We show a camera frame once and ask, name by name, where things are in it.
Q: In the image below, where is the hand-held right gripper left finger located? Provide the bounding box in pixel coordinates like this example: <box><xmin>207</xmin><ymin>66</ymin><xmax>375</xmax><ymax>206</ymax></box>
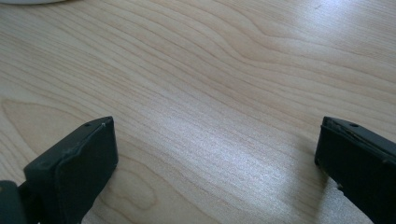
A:
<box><xmin>19</xmin><ymin>116</ymin><xmax>120</xmax><ymax>224</ymax></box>

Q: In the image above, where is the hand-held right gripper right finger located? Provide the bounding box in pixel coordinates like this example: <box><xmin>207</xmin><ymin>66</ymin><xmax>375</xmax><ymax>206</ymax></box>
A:
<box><xmin>314</xmin><ymin>116</ymin><xmax>396</xmax><ymax>224</ymax></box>

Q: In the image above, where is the white round object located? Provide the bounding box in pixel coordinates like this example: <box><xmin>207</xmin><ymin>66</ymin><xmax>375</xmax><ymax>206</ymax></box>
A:
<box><xmin>0</xmin><ymin>0</ymin><xmax>68</xmax><ymax>6</ymax></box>

